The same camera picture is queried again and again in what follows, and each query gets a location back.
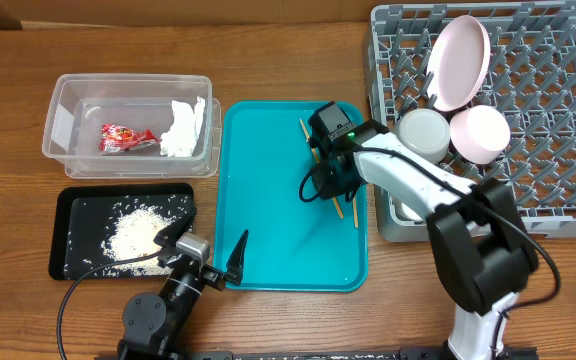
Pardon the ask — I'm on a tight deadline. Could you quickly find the black tray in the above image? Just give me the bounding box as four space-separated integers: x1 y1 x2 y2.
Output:
48 183 194 280

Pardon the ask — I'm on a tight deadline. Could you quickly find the small white cup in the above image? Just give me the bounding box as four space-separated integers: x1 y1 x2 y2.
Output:
393 198 424 223

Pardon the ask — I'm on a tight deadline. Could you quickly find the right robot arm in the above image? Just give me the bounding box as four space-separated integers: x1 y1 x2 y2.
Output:
304 102 538 359

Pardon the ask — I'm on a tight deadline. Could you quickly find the grey dish rack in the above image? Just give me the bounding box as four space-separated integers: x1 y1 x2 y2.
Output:
365 1 576 238

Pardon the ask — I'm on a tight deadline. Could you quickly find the wooden chopstick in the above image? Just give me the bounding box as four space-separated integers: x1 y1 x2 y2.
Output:
299 118 344 219
352 197 359 229

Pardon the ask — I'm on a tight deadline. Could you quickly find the white napkin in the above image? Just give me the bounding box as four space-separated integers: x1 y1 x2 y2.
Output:
160 96 206 157

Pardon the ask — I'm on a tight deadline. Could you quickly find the teal serving tray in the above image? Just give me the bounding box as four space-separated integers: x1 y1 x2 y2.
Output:
213 100 368 292

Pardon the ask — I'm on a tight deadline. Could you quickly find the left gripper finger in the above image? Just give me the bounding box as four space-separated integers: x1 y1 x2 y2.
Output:
226 230 249 286
154 207 197 246

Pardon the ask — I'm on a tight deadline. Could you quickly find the red sauce packet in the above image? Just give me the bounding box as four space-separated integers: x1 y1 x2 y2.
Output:
99 124 160 155

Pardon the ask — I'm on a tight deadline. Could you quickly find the large white plate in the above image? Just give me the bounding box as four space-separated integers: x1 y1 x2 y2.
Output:
427 15 491 112

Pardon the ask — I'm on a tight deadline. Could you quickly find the white rice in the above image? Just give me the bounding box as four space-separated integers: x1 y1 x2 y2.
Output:
67 195 193 277

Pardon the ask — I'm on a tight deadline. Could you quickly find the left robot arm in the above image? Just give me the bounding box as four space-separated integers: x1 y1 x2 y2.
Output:
117 208 249 359

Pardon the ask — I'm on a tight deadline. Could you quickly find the clear plastic bin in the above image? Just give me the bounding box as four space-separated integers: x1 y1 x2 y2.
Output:
42 73 222 179

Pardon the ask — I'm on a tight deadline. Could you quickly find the grey bowl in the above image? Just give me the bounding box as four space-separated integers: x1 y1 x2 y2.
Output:
395 109 450 164

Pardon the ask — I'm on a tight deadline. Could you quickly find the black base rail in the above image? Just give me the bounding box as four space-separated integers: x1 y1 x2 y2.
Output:
95 345 539 360

